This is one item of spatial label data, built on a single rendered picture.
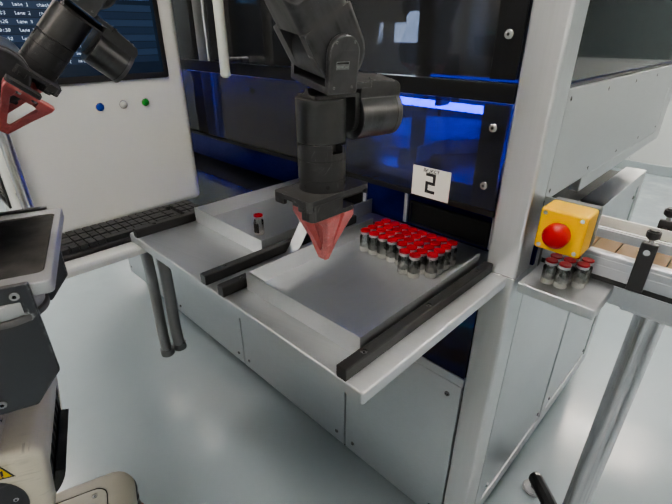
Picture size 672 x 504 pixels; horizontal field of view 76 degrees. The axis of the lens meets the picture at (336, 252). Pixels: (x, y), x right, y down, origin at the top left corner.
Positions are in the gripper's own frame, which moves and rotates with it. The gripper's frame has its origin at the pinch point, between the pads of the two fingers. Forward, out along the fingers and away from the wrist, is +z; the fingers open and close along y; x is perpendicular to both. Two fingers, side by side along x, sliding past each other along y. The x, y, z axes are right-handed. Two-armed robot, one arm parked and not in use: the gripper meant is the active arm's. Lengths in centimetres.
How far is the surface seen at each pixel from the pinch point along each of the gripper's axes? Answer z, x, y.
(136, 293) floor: 103, 183, 31
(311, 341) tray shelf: 14.3, 1.0, -1.8
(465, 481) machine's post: 72, -11, 35
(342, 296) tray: 14.2, 5.9, 9.8
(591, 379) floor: 103, -17, 135
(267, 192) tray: 13, 54, 30
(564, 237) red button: 2.4, -19.6, 32.5
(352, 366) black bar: 12.4, -8.3, -3.1
